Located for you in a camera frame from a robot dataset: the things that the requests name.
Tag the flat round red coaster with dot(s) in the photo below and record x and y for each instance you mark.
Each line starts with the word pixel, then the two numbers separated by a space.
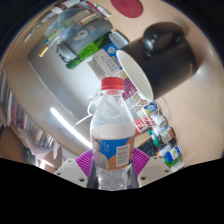
pixel 126 7

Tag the black mug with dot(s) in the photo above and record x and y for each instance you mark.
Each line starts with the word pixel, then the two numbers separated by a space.
pixel 166 60

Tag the white bottle with blue label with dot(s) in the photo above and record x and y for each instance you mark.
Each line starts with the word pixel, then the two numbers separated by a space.
pixel 173 154

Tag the white and blue carton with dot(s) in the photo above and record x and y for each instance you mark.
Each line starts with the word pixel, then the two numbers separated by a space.
pixel 108 60

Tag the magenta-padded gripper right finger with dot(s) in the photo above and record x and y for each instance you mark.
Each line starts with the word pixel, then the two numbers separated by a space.
pixel 153 168

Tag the magenta pouch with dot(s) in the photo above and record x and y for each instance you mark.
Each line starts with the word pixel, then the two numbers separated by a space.
pixel 129 89

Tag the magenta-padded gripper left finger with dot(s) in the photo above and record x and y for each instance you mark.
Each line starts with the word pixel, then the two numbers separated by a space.
pixel 70 170

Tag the grey shaker bottle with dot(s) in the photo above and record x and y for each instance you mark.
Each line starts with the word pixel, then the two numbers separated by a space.
pixel 83 36

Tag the clear red-capped water bottle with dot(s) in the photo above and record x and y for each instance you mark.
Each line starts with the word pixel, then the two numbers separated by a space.
pixel 112 133

